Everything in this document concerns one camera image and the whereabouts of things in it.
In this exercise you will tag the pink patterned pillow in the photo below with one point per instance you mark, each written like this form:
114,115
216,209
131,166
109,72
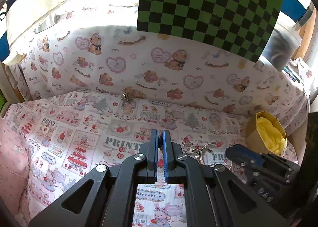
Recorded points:
14,167

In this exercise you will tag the octagonal cardboard jewelry box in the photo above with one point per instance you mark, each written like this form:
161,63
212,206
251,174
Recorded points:
253,138

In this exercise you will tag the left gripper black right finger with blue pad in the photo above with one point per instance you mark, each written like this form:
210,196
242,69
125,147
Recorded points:
214,196

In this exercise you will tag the yellow tissue in box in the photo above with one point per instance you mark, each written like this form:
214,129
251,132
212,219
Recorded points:
272,138

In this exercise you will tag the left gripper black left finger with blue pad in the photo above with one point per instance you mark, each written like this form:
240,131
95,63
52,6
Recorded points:
106,195

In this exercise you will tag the clear plastic tub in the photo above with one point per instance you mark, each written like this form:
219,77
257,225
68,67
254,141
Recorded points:
281,45

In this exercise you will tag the small silver earring charm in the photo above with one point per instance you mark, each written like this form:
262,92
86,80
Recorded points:
126,97

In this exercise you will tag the green black checkerboard board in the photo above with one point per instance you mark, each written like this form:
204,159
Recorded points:
242,27

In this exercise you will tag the teddy bear print blanket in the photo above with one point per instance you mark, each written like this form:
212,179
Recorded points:
81,46

